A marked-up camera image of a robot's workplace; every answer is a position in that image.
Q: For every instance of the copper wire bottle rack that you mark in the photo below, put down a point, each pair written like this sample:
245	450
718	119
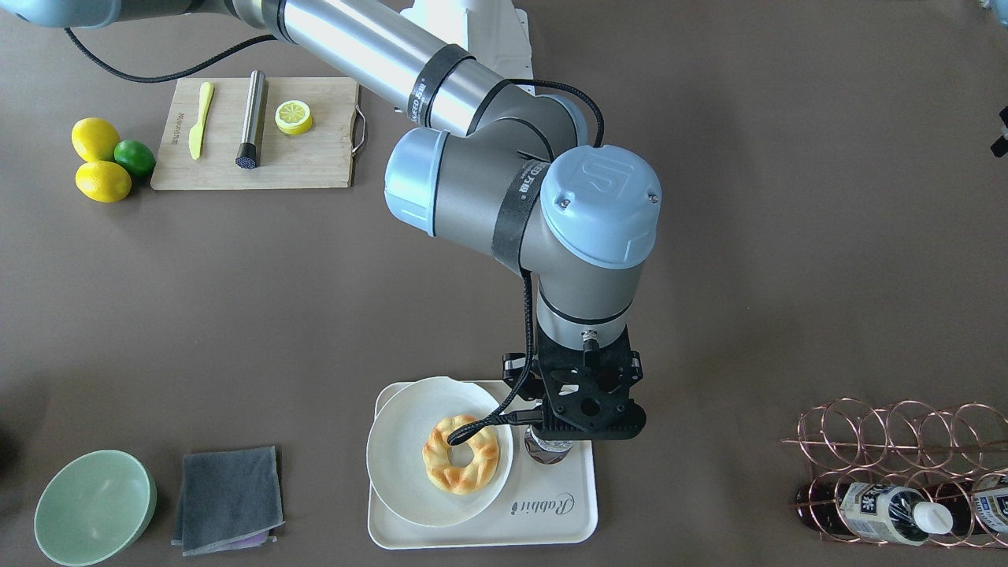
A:
905	443

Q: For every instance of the mint green bowl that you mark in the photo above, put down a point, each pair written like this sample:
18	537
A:
94	507

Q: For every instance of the green lime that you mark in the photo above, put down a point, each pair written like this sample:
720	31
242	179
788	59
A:
134	156

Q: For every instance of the tea bottle white cap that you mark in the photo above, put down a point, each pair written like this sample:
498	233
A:
547	452

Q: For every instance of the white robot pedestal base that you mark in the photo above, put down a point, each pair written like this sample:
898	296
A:
495	32

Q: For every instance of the wooden cutting board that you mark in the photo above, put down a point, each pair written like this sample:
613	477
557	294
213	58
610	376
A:
318	159

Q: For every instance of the glazed braided donut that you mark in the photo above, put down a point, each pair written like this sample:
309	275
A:
460	480

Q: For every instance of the yellow lemon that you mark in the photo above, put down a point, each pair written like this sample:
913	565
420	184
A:
104	181
94	139

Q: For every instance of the grey folded cloth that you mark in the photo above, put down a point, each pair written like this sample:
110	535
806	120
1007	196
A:
229	500

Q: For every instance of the yellow lemon near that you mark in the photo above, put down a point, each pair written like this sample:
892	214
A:
104	181

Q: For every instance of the yellow lemon far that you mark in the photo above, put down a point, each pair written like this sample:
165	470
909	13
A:
94	139

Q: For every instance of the halved lemon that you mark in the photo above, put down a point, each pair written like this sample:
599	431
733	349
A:
293	117

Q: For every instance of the yellow plastic knife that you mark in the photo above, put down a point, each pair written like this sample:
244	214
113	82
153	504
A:
196	133

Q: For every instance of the white round plate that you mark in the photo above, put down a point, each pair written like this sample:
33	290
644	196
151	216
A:
399	433

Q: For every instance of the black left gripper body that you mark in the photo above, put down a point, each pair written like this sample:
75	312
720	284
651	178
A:
1000	147

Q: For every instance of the cream serving tray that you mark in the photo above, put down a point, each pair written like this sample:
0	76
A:
539	504

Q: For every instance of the steel muddler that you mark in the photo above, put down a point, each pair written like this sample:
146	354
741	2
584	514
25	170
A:
248	155

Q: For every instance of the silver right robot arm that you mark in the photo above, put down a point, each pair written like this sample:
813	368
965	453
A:
495	169

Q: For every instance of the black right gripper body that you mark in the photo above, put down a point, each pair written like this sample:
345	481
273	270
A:
635	367

